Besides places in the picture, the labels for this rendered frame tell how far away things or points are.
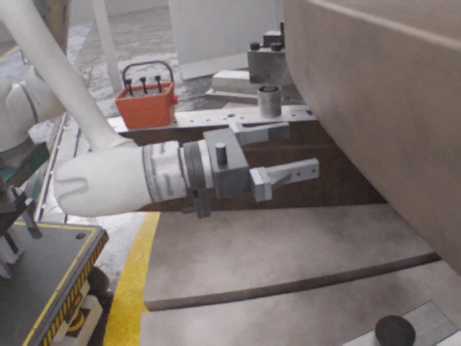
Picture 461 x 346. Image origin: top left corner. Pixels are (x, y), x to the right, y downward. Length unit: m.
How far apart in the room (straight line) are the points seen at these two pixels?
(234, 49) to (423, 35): 3.94
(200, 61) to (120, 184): 3.77
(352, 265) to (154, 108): 0.85
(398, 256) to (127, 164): 0.98
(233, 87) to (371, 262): 1.61
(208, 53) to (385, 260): 3.46
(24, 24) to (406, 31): 0.59
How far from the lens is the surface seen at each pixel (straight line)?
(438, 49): 0.43
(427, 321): 0.66
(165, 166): 0.51
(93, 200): 0.53
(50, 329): 1.23
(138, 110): 1.25
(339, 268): 1.19
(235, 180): 0.50
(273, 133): 0.62
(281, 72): 2.17
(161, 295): 1.16
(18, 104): 1.21
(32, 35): 0.67
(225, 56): 4.31
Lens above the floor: 1.19
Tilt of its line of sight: 33 degrees down
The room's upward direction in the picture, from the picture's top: 7 degrees counter-clockwise
